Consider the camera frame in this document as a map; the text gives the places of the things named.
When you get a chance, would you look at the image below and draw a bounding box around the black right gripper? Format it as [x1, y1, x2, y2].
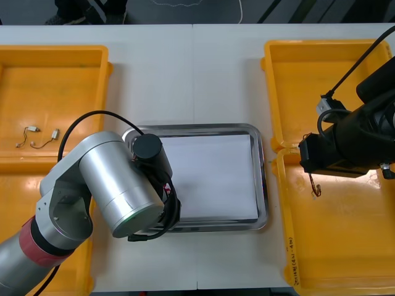
[298, 104, 384, 179]

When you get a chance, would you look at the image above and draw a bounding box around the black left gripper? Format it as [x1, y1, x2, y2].
[154, 177, 182, 231]

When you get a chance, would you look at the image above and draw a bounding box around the red yellow wire harness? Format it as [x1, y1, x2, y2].
[303, 133, 322, 200]

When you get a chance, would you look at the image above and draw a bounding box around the white sheet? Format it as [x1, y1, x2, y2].
[159, 133, 259, 223]

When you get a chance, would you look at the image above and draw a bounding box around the steel tray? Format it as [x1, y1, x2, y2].
[118, 123, 269, 234]

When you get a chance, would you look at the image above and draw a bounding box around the yellow-orange plastic bin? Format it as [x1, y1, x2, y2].
[271, 147, 395, 294]
[0, 45, 114, 166]
[0, 156, 95, 294]
[260, 39, 395, 152]

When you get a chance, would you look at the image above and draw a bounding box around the person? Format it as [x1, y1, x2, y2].
[44, 0, 128, 26]

